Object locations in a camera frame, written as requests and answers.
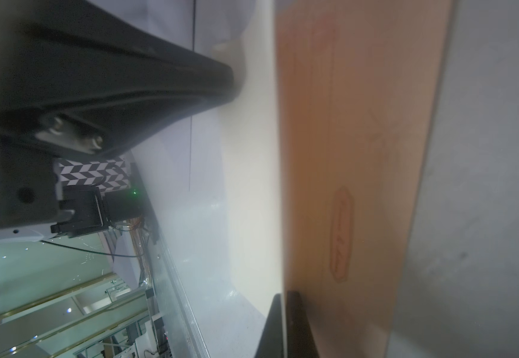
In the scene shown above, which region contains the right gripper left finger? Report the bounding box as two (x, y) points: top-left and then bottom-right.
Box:
(0, 1), (235, 229)

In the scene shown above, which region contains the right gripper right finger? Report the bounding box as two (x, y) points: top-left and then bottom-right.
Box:
(255, 291), (320, 357)

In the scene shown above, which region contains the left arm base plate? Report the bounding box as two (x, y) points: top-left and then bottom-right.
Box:
(50, 186), (145, 238)

